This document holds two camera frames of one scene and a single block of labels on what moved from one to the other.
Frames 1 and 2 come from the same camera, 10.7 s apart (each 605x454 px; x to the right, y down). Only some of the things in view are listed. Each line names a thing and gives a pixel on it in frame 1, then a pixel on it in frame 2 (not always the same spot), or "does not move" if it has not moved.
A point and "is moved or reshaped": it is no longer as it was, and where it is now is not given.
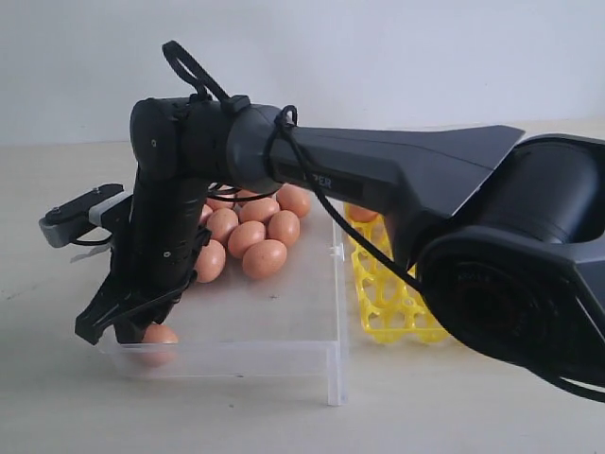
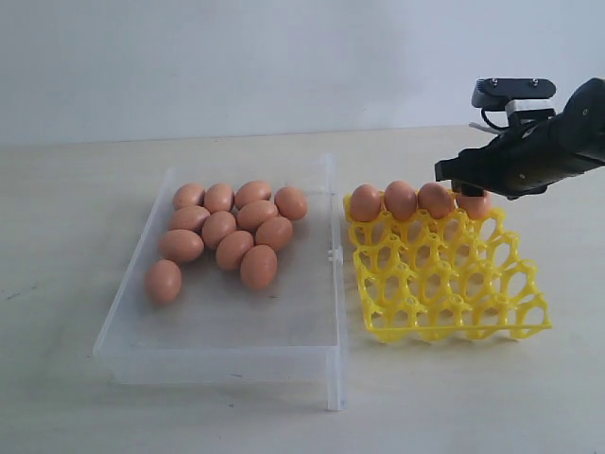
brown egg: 216,203 does not move
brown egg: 258,210 does not move
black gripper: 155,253 -> 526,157
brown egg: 158,345 is moved or reshaped
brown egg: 243,235 -> 231,249
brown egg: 210,262 is moved or reshaped
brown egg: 220,222 does not move
